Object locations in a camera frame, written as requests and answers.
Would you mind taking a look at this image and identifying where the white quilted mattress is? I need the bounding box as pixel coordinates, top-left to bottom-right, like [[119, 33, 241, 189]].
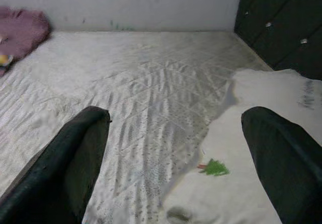
[[0, 30, 275, 224]]

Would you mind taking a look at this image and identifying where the black tufted headboard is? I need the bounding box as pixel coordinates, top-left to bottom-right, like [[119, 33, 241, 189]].
[[233, 0, 322, 81]]

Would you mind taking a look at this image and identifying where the purple blanket with cartoon prints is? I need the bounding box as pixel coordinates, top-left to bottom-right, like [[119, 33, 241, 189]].
[[0, 6, 51, 78]]

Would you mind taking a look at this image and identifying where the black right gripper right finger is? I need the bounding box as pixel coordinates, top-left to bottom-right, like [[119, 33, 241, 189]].
[[240, 106, 322, 224]]

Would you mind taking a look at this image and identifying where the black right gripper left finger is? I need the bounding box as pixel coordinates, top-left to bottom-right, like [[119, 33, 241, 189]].
[[0, 105, 112, 224]]

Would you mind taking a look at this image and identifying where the white pillow with green tree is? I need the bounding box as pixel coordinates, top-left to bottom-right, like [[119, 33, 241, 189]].
[[160, 67, 322, 224]]

